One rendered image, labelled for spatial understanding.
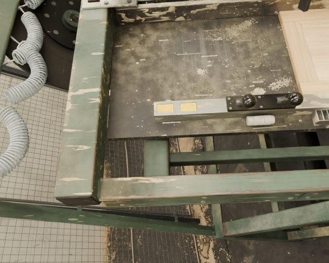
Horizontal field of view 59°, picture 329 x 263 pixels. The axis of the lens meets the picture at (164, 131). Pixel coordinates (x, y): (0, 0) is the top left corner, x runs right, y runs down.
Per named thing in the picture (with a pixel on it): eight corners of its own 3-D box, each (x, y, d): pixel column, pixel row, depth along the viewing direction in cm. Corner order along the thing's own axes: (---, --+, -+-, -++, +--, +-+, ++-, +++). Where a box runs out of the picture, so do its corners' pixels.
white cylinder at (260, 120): (246, 127, 88) (273, 126, 88) (248, 122, 86) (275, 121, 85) (245, 119, 89) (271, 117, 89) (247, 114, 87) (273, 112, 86)
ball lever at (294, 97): (286, 106, 87) (306, 105, 74) (273, 107, 87) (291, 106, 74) (285, 93, 87) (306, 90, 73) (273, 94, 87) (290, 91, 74)
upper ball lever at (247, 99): (246, 108, 88) (258, 108, 74) (233, 109, 88) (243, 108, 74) (245, 96, 87) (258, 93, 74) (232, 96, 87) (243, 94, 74)
